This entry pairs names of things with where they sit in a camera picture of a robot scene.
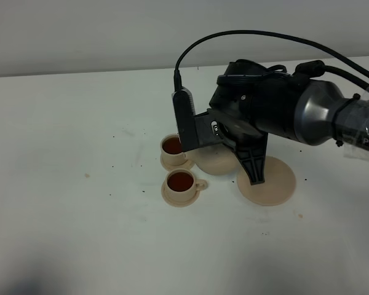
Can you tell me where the near small tan saucer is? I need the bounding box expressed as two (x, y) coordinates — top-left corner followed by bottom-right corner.
(161, 182), (200, 208)

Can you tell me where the far small tan saucer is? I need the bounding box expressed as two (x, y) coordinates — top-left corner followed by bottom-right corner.
(160, 151), (195, 171)

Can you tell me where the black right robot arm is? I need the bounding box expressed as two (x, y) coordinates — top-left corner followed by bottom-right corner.
(208, 60), (369, 185)

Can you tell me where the far tan teacup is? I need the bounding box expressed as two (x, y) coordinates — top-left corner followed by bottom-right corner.
(161, 134), (183, 154)

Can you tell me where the near tan teacup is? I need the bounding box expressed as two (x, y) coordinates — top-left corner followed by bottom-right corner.
(164, 168), (208, 203)

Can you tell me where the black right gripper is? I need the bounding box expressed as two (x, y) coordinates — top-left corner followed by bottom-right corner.
(208, 59), (295, 185)

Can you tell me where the tan teacup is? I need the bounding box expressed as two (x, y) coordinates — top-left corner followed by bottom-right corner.
(161, 134), (183, 154)
(164, 168), (208, 203)

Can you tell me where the large tan teapot saucer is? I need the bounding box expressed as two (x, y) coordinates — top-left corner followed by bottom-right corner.
(237, 156), (296, 207)

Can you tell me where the tan ceramic teapot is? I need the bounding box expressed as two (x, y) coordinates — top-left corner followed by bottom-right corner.
(188, 144), (239, 176)

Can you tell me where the small tan saucer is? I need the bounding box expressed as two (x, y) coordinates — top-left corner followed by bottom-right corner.
(161, 182), (200, 208)
(160, 151), (195, 171)

